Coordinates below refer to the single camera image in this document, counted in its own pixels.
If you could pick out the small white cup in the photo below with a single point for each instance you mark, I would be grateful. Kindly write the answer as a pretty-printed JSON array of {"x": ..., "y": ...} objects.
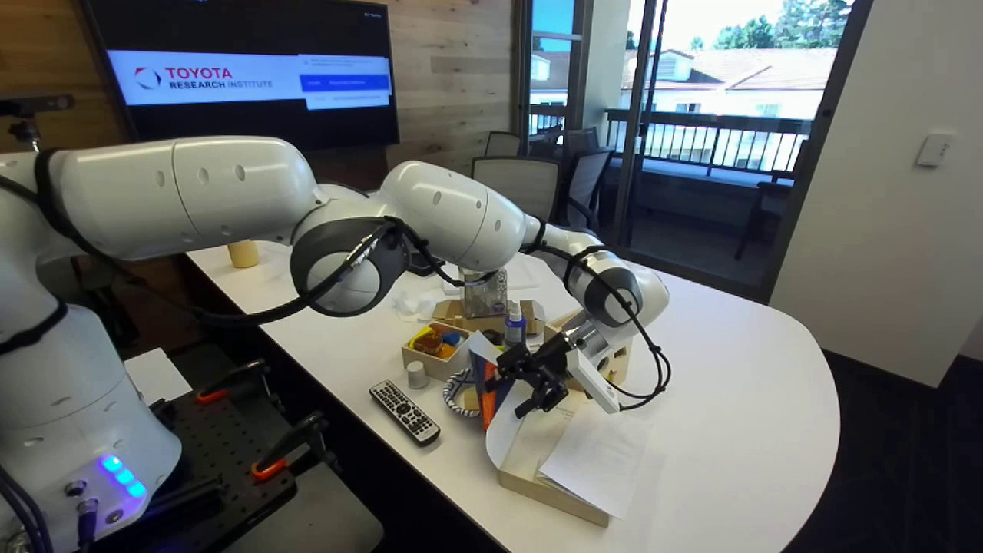
[{"x": 416, "y": 377}]

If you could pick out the white wall light switch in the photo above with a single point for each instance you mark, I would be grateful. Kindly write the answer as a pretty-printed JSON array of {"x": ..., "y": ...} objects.
[{"x": 930, "y": 153}]

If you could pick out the black camera on stand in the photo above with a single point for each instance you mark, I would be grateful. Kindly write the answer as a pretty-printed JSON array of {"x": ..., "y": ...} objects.
[{"x": 30, "y": 107}]

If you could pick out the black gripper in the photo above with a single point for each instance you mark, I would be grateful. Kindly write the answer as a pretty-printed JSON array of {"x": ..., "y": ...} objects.
[{"x": 553, "y": 366}]

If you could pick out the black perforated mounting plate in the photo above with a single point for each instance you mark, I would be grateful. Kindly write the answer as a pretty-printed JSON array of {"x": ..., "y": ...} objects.
[{"x": 219, "y": 449}]

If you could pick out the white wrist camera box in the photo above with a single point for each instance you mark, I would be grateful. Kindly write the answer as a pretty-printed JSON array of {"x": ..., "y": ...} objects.
[{"x": 592, "y": 383}]

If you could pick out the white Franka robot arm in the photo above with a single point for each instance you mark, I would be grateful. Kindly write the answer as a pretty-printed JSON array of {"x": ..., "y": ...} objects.
[{"x": 174, "y": 194}]

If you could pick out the short wooden cylinder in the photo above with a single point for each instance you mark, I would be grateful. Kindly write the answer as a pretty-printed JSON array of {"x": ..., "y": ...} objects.
[{"x": 243, "y": 256}]

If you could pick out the blue patterned white plate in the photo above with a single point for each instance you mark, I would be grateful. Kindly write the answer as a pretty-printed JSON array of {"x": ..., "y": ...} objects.
[{"x": 461, "y": 396}]

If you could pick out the clear plastic bag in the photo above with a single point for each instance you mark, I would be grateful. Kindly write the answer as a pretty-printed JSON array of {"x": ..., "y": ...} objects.
[{"x": 486, "y": 293}]

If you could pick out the black white remote control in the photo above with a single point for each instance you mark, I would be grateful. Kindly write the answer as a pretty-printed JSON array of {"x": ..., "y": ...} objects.
[{"x": 404, "y": 413}]

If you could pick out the grey office chair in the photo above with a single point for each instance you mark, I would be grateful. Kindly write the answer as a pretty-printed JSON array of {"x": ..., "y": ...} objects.
[
  {"x": 514, "y": 187},
  {"x": 583, "y": 187}
]

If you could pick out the large wall television screen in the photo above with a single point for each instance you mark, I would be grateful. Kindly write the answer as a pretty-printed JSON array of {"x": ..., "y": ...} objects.
[{"x": 256, "y": 112}]

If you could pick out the bottle with blue label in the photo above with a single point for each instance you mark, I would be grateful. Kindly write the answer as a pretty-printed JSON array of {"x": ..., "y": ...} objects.
[{"x": 518, "y": 327}]

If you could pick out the white paper sheet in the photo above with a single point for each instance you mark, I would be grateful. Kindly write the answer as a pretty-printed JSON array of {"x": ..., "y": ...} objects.
[{"x": 155, "y": 379}]

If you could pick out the blue Artificial Intelligence textbook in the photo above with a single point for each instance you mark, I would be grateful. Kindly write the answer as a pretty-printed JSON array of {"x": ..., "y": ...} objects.
[{"x": 601, "y": 461}]

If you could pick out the dark balcony railing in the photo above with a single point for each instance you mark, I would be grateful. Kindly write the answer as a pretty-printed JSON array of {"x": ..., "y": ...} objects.
[{"x": 715, "y": 126}]

